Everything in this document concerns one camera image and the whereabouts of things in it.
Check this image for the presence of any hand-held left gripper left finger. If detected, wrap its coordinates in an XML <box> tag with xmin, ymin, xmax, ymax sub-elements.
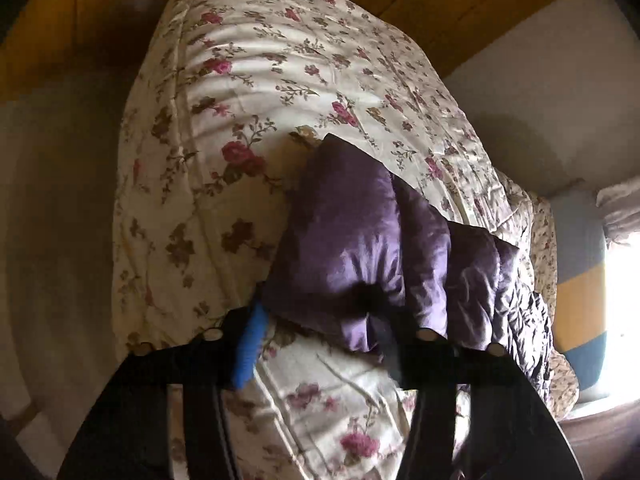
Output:
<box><xmin>57</xmin><ymin>300</ymin><xmax>273</xmax><ymax>480</ymax></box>

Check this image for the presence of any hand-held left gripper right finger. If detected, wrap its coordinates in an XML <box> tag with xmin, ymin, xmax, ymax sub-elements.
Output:
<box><xmin>371</xmin><ymin>305</ymin><xmax>583</xmax><ymax>480</ymax></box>

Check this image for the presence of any purple down jacket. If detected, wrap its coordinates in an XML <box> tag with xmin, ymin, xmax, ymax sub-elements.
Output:
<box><xmin>260</xmin><ymin>132</ymin><xmax>555</xmax><ymax>401</ymax></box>

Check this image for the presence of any grey yellow blue headboard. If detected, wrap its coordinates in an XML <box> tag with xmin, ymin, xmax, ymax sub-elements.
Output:
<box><xmin>549</xmin><ymin>187</ymin><xmax>610</xmax><ymax>392</ymax></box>

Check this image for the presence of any bright window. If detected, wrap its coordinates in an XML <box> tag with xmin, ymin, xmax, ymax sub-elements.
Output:
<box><xmin>604</xmin><ymin>237</ymin><xmax>640</xmax><ymax>398</ymax></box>

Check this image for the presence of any floral quilt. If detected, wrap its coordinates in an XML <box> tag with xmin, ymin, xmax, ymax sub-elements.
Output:
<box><xmin>112</xmin><ymin>0</ymin><xmax>581</xmax><ymax>480</ymax></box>

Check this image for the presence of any pink floral curtain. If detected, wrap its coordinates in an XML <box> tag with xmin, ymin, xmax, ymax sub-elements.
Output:
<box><xmin>595</xmin><ymin>175</ymin><xmax>640</xmax><ymax>247</ymax></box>

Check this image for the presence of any yellow wooden wardrobe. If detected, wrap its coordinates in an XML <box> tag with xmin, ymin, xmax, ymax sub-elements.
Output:
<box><xmin>0</xmin><ymin>0</ymin><xmax>596</xmax><ymax>103</ymax></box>

